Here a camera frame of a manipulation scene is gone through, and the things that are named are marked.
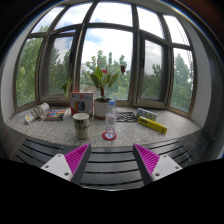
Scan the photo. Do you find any flat round red coaster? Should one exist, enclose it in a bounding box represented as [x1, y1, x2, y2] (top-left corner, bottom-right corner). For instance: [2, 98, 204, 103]
[101, 131, 118, 141]

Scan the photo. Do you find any long yellow box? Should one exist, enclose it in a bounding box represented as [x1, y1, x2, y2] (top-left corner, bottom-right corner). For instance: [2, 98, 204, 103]
[137, 115, 168, 135]

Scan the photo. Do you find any clear blue-capped water bottle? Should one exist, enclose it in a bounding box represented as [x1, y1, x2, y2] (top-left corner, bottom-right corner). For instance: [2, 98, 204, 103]
[104, 99, 118, 140]

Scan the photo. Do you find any black slatted grille panel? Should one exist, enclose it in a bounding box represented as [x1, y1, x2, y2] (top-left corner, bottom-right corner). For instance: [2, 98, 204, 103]
[0, 127, 224, 191]

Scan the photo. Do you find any dark-framed bay window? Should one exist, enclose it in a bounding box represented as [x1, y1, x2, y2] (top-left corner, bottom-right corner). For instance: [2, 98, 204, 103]
[13, 1, 198, 116]

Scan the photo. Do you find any black patterned openwork trivet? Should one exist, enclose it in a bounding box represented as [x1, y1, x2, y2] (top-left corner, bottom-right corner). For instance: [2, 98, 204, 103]
[116, 111, 139, 123]

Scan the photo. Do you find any potted red-flowered plant white pot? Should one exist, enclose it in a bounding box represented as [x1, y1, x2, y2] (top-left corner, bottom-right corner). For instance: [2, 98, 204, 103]
[61, 64, 127, 120]

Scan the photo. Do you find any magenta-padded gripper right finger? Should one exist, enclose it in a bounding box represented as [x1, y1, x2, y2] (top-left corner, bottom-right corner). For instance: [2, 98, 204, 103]
[132, 143, 184, 186]

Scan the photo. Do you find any white rolled package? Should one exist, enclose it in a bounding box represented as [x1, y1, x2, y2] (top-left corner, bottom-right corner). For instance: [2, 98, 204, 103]
[23, 102, 50, 125]

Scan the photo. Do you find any light blue box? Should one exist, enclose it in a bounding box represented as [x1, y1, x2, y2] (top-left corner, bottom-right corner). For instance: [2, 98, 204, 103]
[136, 107, 159, 122]

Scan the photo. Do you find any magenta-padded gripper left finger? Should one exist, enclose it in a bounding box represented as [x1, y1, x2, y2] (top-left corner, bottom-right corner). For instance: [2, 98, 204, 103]
[40, 143, 92, 185]

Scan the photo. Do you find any colourful flat book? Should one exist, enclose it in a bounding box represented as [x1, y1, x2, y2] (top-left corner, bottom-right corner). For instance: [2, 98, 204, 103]
[44, 108, 68, 122]

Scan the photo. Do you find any red and white printed box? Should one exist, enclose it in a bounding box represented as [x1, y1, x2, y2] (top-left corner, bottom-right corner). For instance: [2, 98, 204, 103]
[69, 91, 95, 117]

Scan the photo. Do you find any white paper cup black print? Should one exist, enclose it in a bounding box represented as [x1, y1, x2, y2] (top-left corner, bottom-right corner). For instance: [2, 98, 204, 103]
[72, 112, 91, 140]

